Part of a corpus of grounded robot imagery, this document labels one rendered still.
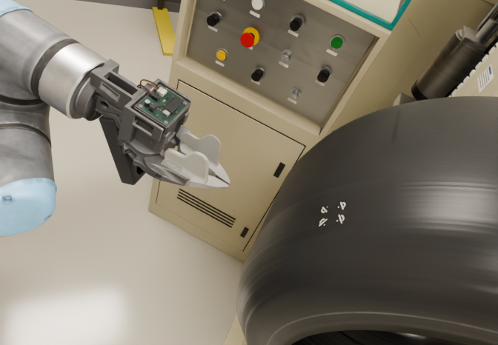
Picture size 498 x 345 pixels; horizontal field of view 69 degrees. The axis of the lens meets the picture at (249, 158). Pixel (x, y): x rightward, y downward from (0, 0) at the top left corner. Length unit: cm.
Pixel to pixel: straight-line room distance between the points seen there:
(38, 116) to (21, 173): 12
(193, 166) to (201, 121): 84
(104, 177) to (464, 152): 179
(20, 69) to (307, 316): 43
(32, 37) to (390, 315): 49
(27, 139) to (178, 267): 131
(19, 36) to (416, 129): 47
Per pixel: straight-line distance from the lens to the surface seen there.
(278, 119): 116
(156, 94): 47
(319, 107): 116
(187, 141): 50
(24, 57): 52
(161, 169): 48
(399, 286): 34
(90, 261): 177
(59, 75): 50
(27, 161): 52
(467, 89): 74
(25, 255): 182
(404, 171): 38
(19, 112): 59
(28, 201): 50
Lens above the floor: 160
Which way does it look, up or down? 46 degrees down
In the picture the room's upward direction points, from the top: 24 degrees clockwise
